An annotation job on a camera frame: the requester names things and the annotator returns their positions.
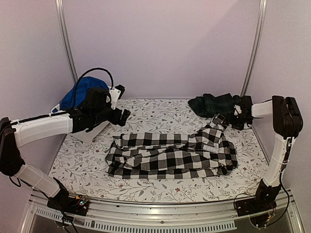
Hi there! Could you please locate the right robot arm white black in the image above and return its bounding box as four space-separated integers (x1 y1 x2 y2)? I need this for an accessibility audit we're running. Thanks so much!
227 95 303 212

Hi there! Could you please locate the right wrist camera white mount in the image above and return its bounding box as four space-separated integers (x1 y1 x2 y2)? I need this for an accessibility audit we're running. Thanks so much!
234 105 242 116

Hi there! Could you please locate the black camera cable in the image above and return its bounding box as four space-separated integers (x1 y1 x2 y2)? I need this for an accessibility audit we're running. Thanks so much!
72 67 115 107

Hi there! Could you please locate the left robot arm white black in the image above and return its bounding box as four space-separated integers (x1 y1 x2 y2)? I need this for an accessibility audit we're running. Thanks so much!
0 85 130 211

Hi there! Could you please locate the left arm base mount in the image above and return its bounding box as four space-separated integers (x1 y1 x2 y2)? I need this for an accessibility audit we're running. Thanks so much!
47 193 89 216

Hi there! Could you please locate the black white checkered shirt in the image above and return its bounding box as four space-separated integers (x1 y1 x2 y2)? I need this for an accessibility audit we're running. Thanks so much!
105 114 238 180

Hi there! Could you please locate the floral patterned table mat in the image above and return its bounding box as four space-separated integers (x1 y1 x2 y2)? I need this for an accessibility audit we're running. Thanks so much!
49 99 268 203

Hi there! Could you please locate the blue garment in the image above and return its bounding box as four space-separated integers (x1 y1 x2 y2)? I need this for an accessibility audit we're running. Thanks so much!
51 76 109 113

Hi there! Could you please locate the white plastic laundry bin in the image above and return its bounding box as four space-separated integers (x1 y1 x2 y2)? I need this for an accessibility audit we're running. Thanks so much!
53 101 115 143

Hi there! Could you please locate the green plaid pleated skirt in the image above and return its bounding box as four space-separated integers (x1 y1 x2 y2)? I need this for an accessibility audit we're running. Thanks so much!
188 93 241 118

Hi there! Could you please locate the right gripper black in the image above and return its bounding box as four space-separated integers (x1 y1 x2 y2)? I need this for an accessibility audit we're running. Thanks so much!
223 112 253 131

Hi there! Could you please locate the right aluminium frame post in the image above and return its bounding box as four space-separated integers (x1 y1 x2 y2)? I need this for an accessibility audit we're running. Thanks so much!
240 0 267 96

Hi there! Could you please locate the front aluminium rail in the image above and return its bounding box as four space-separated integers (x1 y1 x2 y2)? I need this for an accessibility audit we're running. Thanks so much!
21 191 307 233

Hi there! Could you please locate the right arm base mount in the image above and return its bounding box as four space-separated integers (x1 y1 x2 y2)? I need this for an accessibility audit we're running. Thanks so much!
233 195 277 228

